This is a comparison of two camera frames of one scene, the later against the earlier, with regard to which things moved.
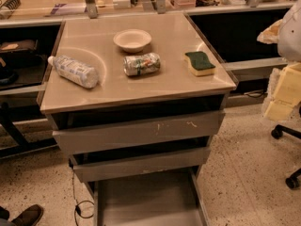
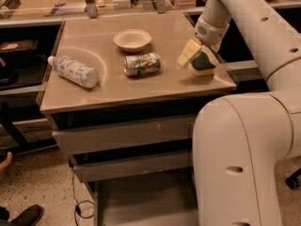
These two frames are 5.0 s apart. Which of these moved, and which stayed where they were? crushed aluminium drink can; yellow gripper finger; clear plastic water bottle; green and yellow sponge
Moved: yellow gripper finger
Stayed: crushed aluminium drink can; clear plastic water bottle; green and yellow sponge
